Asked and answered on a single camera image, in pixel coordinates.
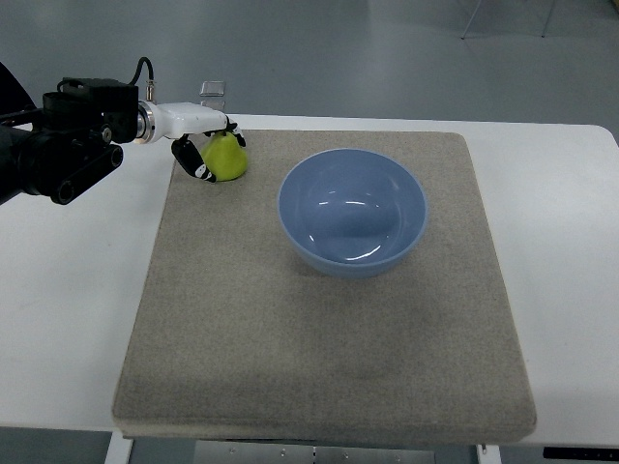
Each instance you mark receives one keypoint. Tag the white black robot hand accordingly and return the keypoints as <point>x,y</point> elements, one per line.
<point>189,126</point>

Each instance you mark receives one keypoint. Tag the green pear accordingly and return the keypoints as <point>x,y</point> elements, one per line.
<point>225,157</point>

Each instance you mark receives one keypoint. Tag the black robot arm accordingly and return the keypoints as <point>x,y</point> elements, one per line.
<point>64,147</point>

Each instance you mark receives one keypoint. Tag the blue bowl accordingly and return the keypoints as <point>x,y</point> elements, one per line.
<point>352,213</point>

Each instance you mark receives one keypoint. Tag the lower floor outlet plate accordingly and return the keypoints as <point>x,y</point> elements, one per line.
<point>216,104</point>

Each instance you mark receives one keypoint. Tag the grey felt mat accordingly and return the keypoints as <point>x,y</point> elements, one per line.
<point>236,337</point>

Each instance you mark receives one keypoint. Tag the metal chair legs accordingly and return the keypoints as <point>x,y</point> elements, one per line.
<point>526,17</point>

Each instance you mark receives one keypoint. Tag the white table frame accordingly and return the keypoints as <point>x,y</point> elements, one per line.
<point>122,450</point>

